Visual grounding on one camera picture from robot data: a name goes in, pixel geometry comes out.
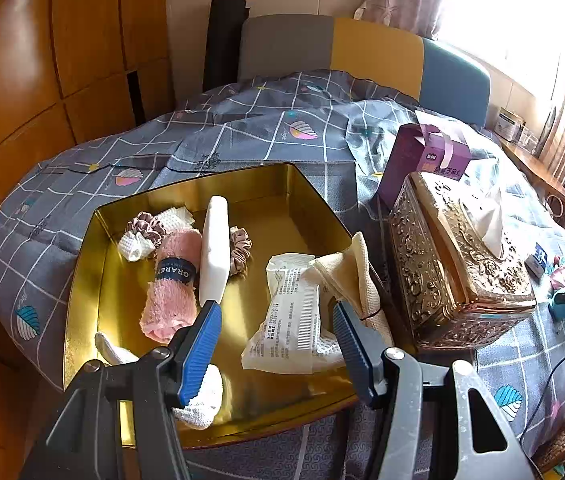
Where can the gold metal tray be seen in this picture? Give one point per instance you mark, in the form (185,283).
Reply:
(282,210)

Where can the blue tissue packet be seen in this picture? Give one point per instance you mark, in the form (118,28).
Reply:
(536,260)

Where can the clear plastic container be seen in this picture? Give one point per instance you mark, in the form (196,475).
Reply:
(509,121)

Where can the wooden wardrobe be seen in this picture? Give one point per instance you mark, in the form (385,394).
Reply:
(37,85)

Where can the black rolled mat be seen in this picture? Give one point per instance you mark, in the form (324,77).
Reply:
(225,45)

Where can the white waffle cloth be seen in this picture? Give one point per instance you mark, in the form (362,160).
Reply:
(135,245)
(207,400)

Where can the grey checked bed blanket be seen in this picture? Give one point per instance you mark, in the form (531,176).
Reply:
(87,220)

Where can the grey yellow blue padded headboard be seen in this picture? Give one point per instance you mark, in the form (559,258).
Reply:
(377,50)

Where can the purple cardboard box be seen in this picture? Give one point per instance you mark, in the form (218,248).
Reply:
(407,160)

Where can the ornate gold tissue box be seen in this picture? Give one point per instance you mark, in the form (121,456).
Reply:
(442,270)

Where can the white plastic packet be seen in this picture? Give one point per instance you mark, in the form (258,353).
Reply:
(287,320)

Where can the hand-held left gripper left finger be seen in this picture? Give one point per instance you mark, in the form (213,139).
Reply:
(201,355)

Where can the pink towel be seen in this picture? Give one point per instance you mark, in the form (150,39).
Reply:
(170,290)

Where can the beige cloth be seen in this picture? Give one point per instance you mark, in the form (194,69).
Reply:
(362,280)

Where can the wooden desk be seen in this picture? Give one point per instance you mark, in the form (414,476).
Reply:
(537,165)

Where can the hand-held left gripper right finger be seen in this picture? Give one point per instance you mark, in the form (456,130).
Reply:
(357,355)

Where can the brown satin scrunchie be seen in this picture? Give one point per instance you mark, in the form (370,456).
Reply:
(241,255)
(145,225)

